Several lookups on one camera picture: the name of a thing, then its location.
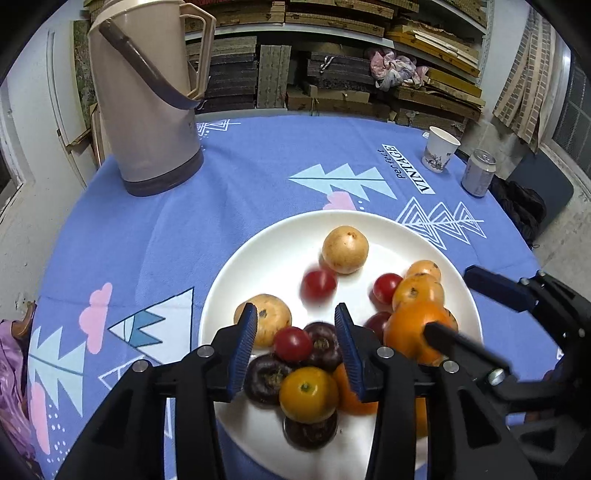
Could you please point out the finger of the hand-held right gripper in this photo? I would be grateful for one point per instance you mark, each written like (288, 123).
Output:
(461, 348)
(498, 288)

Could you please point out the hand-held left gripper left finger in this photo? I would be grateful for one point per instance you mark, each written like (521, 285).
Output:
(244, 350)

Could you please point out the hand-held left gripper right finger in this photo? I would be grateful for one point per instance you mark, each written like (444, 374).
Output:
(351, 357)

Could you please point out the dark brown water chestnut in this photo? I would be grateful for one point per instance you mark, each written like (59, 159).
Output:
(323, 344)
(310, 431)
(265, 378)

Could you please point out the small pale yellow fruit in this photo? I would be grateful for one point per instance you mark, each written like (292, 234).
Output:
(272, 318)

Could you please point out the dark purple plum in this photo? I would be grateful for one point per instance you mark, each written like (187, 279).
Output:
(376, 323)

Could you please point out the red cherry tomato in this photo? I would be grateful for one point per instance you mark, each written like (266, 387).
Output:
(385, 287)
(318, 286)
(292, 344)

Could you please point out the white oval plate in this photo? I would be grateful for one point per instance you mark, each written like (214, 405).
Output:
(277, 258)

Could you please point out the smooth yellow pepino melon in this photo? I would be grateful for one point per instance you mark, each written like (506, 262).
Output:
(345, 249)

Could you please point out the black jacket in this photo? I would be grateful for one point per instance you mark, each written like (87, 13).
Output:
(519, 207)

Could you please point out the grey drink can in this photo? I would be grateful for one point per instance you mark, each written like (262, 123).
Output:
(478, 175)

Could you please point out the dark blue board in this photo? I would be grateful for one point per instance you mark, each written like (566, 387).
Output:
(551, 184)

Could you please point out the printed paper cup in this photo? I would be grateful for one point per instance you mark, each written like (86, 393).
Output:
(438, 152)

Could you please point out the blue printed tablecloth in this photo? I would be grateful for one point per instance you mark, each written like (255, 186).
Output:
(254, 175)

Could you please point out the barred window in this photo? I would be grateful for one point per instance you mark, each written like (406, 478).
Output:
(572, 120)

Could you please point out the checkered beige curtain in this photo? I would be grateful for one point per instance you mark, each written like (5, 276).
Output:
(526, 83)

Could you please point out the pink purple cloth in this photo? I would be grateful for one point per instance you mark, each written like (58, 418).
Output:
(11, 369)

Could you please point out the crumpled pink cloth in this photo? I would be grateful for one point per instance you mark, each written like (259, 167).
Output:
(397, 69)

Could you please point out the beige thermos jug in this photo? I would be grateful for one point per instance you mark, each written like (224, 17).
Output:
(143, 101)

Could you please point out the metal shelf of wooden boards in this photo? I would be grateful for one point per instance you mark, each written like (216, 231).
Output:
(323, 60)

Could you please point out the leaning framed boards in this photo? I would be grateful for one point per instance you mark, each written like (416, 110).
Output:
(83, 64)

